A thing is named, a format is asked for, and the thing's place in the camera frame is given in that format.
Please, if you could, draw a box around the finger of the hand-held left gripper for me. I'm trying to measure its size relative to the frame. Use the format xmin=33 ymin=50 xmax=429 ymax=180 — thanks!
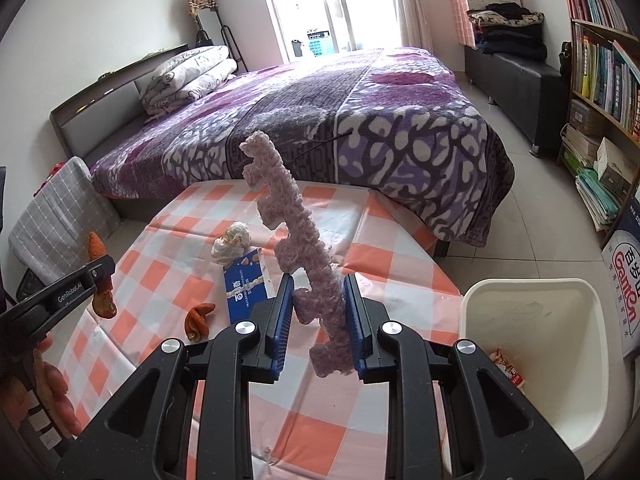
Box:
xmin=0 ymin=255 xmax=116 ymax=356

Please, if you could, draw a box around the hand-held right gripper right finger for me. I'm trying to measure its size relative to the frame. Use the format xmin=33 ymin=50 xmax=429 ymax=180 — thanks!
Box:
xmin=342 ymin=272 xmax=586 ymax=480

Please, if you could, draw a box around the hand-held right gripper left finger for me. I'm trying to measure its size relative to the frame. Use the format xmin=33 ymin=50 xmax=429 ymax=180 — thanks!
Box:
xmin=52 ymin=274 xmax=297 ymax=480

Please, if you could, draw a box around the orange peel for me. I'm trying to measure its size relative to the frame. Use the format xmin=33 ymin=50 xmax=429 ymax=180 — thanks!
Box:
xmin=87 ymin=231 xmax=117 ymax=318
xmin=184 ymin=302 xmax=217 ymax=342

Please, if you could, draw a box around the pink crocheted strip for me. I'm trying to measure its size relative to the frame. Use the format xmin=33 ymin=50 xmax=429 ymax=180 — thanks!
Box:
xmin=239 ymin=130 xmax=358 ymax=378

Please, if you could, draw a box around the red white snack wrapper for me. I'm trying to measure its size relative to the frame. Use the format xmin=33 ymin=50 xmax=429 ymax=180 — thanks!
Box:
xmin=492 ymin=347 xmax=528 ymax=391

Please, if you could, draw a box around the cream plastic trash bin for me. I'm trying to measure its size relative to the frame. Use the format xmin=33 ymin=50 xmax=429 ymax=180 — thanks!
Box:
xmin=459 ymin=278 xmax=606 ymax=478

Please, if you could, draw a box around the person's left hand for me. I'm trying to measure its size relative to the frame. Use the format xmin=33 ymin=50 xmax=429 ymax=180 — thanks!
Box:
xmin=10 ymin=332 xmax=83 ymax=426

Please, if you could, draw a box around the small blue patterned packet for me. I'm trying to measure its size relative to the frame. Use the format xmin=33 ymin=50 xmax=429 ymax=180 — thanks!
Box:
xmin=222 ymin=247 xmax=273 ymax=323

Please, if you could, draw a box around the grey checked cloth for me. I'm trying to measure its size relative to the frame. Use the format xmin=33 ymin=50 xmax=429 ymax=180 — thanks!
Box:
xmin=7 ymin=156 xmax=121 ymax=286

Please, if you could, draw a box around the orange white checked tablecloth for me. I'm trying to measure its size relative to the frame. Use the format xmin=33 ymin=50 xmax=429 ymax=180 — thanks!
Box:
xmin=42 ymin=180 xmax=463 ymax=480

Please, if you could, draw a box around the crumpled white tissue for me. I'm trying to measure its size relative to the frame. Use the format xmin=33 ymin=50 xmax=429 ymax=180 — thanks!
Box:
xmin=212 ymin=221 xmax=251 ymax=265

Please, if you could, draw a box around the bed with grey headboard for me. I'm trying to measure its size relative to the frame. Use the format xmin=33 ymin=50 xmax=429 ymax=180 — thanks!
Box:
xmin=50 ymin=42 xmax=516 ymax=261

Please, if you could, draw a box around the purple patterned blanket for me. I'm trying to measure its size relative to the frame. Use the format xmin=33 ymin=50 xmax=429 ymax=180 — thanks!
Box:
xmin=90 ymin=46 xmax=516 ymax=247

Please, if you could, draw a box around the folded floral quilt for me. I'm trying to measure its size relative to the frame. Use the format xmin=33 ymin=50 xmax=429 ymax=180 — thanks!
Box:
xmin=139 ymin=45 xmax=238 ymax=121

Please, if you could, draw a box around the stack of teal folders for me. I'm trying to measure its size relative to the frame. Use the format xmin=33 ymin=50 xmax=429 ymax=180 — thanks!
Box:
xmin=575 ymin=167 xmax=624 ymax=234

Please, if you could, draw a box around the blue water bottle carton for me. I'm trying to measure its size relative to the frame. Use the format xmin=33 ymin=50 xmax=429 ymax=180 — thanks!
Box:
xmin=600 ymin=204 xmax=640 ymax=362

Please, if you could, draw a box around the black leather bench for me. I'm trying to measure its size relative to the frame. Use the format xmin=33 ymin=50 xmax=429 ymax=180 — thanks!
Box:
xmin=465 ymin=47 xmax=567 ymax=154

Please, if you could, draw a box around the blue plastic crate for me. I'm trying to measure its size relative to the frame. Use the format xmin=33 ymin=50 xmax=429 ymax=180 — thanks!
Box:
xmin=306 ymin=30 xmax=334 ymax=59

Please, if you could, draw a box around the stack of books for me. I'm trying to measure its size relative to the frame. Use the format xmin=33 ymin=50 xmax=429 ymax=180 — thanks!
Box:
xmin=560 ymin=99 xmax=604 ymax=169

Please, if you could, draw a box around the standing mirror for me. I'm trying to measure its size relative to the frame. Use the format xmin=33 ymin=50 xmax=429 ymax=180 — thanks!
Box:
xmin=197 ymin=10 xmax=227 ymax=49

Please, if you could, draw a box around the window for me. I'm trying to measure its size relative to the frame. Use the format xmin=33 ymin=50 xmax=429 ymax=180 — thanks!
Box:
xmin=255 ymin=0 xmax=401 ymax=63

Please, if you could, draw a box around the white curtain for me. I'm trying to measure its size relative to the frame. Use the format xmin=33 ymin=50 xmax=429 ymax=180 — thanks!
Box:
xmin=387 ymin=0 xmax=434 ymax=52

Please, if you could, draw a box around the stack of folded clothes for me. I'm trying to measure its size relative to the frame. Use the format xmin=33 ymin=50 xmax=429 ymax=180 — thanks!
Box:
xmin=467 ymin=2 xmax=549 ymax=64

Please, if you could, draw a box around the wooden bookshelf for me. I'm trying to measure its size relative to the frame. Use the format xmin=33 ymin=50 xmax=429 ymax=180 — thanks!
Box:
xmin=555 ymin=0 xmax=640 ymax=242

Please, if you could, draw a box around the row of thick books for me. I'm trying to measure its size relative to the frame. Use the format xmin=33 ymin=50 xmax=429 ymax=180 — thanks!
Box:
xmin=572 ymin=25 xmax=640 ymax=137

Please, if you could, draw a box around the black cable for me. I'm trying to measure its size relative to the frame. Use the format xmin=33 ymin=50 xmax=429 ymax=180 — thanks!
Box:
xmin=294 ymin=130 xmax=352 ymax=162

